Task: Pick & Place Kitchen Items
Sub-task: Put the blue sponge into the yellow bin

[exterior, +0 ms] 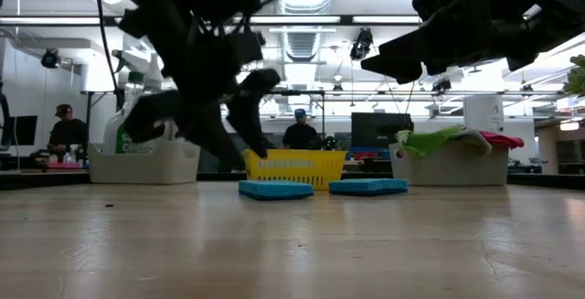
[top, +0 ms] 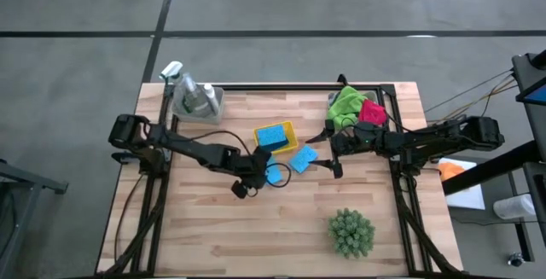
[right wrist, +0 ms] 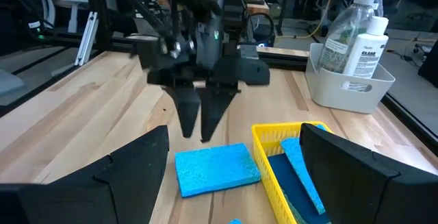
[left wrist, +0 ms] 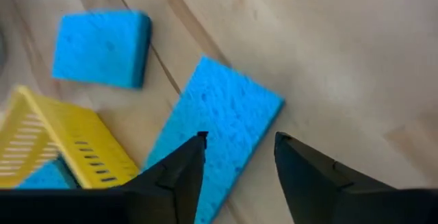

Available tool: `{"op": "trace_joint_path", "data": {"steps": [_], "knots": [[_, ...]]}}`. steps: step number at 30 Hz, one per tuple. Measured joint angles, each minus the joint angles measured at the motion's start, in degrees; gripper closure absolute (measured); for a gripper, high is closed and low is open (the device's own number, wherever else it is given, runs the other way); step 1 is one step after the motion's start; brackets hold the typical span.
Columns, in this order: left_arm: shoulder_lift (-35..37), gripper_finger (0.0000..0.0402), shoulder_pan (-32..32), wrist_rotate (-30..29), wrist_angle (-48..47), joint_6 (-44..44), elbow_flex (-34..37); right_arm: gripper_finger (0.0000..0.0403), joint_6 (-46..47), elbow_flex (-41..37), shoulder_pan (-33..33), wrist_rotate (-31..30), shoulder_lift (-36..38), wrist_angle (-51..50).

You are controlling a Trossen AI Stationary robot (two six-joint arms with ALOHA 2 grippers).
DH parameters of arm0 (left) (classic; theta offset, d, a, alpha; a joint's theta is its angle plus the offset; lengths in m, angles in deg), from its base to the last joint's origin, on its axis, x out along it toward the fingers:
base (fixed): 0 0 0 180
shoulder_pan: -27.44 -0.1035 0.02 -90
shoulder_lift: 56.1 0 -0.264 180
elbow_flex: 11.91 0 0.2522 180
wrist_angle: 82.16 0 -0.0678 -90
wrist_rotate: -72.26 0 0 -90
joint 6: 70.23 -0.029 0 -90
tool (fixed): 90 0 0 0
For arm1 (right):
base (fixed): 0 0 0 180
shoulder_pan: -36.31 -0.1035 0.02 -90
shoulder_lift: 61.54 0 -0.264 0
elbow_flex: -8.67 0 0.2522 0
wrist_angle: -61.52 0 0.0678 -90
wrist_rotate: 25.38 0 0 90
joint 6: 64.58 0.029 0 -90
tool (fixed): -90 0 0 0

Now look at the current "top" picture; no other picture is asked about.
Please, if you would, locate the yellow plastic basket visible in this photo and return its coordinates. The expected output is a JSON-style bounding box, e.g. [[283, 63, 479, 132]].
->
[[253, 119, 299, 156]]

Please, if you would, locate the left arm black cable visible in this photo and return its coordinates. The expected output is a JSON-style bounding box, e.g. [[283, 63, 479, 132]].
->
[[170, 129, 293, 189]]

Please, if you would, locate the green-label spray bottle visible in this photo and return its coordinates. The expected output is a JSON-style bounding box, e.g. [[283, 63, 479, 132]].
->
[[158, 60, 198, 116]]

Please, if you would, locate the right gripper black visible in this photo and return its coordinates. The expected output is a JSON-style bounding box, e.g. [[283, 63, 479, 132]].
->
[[305, 119, 387, 180]]

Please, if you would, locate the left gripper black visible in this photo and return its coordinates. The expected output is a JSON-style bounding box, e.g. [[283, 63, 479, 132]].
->
[[232, 145, 274, 199]]

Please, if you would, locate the black equipment stand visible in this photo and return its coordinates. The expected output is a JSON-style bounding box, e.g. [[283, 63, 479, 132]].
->
[[441, 99, 546, 263]]

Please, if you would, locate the grey cart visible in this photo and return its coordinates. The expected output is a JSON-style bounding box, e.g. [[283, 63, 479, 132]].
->
[[0, 159, 69, 279]]

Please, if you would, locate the blue sponge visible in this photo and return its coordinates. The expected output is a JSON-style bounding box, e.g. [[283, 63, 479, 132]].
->
[[264, 154, 285, 186], [257, 124, 289, 152], [288, 144, 319, 174]]

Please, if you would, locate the grey plastic bin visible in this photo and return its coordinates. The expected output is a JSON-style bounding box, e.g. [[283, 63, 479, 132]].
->
[[171, 84, 226, 125], [327, 89, 380, 129]]

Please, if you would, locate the green potted plant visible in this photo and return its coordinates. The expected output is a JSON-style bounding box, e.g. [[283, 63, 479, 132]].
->
[[327, 207, 377, 259]]

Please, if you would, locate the red cloth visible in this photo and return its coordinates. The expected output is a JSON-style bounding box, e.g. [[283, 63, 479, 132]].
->
[[357, 98, 388, 126]]

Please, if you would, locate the white paper sheet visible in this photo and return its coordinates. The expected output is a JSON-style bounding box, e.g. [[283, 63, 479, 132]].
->
[[439, 157, 487, 211]]

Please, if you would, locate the white lotion bottle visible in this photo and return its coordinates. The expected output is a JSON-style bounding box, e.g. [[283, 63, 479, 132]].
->
[[201, 82, 220, 115]]

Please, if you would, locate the black aluminium table frame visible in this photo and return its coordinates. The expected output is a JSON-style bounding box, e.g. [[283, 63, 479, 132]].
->
[[100, 83, 466, 276]]

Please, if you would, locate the yellow and black cable bundle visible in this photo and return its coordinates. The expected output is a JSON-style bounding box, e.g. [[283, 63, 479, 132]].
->
[[424, 68, 520, 125]]

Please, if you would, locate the orange object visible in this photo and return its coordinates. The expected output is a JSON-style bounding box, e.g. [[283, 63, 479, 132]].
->
[[439, 162, 468, 182]]

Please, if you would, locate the green microfiber cloth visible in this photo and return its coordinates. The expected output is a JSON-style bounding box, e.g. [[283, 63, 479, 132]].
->
[[327, 84, 369, 131]]

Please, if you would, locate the white roll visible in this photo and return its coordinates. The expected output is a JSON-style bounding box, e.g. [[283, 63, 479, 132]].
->
[[493, 193, 537, 221]]

